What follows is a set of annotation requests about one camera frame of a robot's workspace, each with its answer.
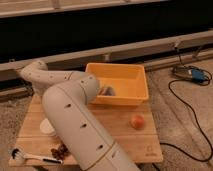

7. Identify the red apple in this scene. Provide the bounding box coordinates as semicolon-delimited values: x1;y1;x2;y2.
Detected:
130;115;144;130

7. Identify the yellow plastic bin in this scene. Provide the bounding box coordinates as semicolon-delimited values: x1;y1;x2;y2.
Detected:
86;63;149;106

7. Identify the black cable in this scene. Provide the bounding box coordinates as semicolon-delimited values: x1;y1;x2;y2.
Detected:
159;46;213;164

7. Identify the white dish brush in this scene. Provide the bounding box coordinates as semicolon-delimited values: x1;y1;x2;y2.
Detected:
11;148;63;164

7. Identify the blue grey power device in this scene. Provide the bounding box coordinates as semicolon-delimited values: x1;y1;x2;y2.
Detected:
172;66;205;83

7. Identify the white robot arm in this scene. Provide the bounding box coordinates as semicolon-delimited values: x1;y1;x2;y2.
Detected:
20;60;140;171

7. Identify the bunch of dark grapes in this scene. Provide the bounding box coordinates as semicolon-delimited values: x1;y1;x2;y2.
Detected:
51;144;69;160

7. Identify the grey object in bin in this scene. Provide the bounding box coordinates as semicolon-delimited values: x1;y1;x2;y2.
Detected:
99;86;116;96

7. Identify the white cup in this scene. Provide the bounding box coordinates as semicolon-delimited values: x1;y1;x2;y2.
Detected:
40;118;56;136

